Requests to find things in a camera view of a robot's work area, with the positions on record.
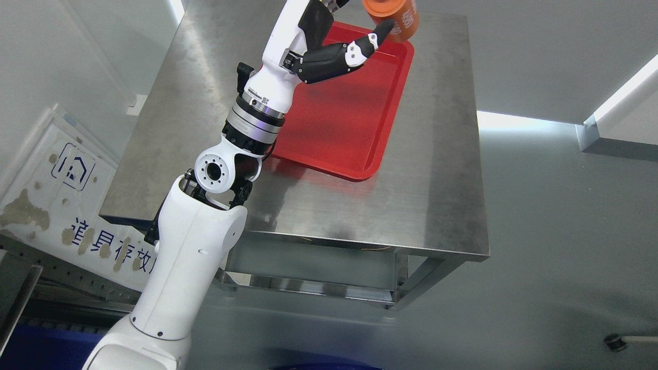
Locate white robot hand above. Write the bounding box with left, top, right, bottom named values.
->
left=242, top=0, right=395, bottom=114

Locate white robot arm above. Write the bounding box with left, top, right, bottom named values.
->
left=83, top=1, right=395, bottom=369

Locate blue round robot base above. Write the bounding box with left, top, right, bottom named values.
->
left=267, top=362, right=381, bottom=370

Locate red plastic tray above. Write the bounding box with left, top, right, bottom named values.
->
left=273, top=41, right=414, bottom=182

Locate stainless steel table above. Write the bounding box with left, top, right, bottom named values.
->
left=100, top=1, right=491, bottom=309

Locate white sign board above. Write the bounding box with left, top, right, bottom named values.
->
left=2, top=105, right=157, bottom=292

